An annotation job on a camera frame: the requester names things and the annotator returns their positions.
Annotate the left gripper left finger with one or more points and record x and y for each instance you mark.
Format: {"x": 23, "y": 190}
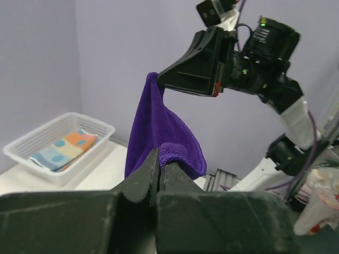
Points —
{"x": 120, "y": 220}

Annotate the purple towel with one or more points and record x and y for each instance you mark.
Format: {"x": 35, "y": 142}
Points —
{"x": 157, "y": 127}

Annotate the light blue dotted towel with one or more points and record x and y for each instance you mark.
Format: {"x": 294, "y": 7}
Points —
{"x": 58, "y": 156}

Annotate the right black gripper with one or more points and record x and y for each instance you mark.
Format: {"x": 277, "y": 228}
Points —
{"x": 260, "y": 67}

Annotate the aluminium mounting rail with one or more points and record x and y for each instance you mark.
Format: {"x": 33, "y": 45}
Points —
{"x": 220, "y": 181}

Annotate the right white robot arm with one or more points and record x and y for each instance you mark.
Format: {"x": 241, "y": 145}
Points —
{"x": 291, "y": 154}

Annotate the crumpled white plastic bag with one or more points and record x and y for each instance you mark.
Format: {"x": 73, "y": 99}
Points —
{"x": 321, "y": 209}

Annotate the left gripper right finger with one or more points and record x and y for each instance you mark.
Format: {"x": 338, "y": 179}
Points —
{"x": 190, "y": 220}

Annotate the right white plastic basket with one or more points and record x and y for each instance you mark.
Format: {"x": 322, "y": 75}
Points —
{"x": 22, "y": 148}

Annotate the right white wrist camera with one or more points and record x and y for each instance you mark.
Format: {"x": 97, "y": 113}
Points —
{"x": 222, "y": 13}

